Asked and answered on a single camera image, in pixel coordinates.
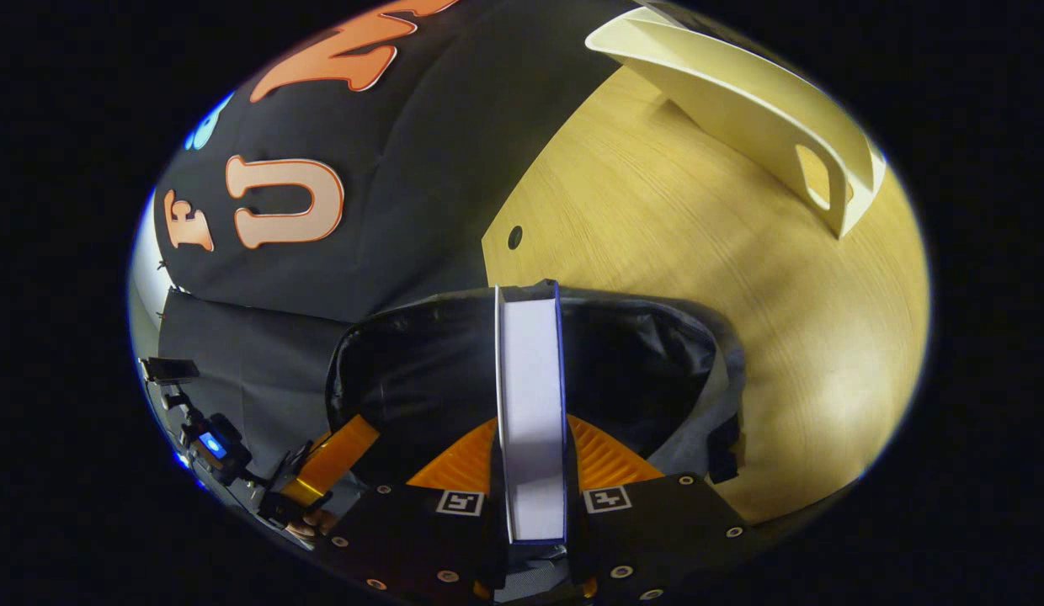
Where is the black backdrop cloth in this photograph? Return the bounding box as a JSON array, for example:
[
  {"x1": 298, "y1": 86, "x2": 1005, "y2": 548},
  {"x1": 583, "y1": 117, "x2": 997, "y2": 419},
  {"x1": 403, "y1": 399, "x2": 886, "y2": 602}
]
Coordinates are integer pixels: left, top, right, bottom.
[{"x1": 152, "y1": 0, "x2": 641, "y2": 472}]

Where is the grey schoolbag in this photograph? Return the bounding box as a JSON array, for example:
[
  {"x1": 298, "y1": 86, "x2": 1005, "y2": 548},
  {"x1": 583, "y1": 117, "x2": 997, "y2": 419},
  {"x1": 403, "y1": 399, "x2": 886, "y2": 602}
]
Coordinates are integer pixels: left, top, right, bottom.
[{"x1": 324, "y1": 280, "x2": 748, "y2": 514}]

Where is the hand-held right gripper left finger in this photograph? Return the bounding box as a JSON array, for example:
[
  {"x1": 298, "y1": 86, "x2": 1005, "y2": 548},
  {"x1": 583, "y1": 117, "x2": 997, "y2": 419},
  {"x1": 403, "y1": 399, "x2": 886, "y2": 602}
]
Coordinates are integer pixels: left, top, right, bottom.
[{"x1": 320, "y1": 418, "x2": 508, "y2": 600}]

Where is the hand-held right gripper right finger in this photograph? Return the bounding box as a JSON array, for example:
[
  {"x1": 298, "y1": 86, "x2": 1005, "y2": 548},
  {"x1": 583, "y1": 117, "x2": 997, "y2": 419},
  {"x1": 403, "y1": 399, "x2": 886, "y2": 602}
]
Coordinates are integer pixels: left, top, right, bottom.
[{"x1": 566, "y1": 414, "x2": 767, "y2": 603}]

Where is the blue cover book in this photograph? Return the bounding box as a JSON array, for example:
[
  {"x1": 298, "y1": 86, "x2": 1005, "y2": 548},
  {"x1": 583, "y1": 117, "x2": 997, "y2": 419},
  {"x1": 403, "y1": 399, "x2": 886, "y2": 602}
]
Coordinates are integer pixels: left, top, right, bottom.
[{"x1": 494, "y1": 282, "x2": 569, "y2": 546}]

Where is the white bookshelf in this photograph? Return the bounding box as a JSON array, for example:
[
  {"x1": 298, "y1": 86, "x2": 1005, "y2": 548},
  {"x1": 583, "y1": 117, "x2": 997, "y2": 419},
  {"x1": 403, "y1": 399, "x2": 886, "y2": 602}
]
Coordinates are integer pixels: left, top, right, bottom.
[{"x1": 585, "y1": 7, "x2": 889, "y2": 241}]

